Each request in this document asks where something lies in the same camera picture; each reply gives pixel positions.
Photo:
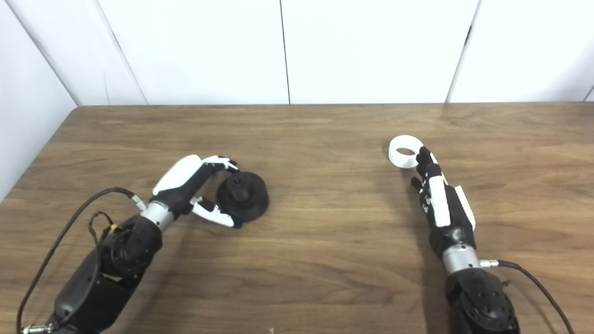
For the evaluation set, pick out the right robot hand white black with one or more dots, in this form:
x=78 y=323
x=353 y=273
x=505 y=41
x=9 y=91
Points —
x=441 y=204

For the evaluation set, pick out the round black part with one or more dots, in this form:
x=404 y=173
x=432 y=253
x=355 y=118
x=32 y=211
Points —
x=250 y=197

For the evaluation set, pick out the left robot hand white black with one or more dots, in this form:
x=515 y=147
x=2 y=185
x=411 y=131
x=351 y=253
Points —
x=178 y=178

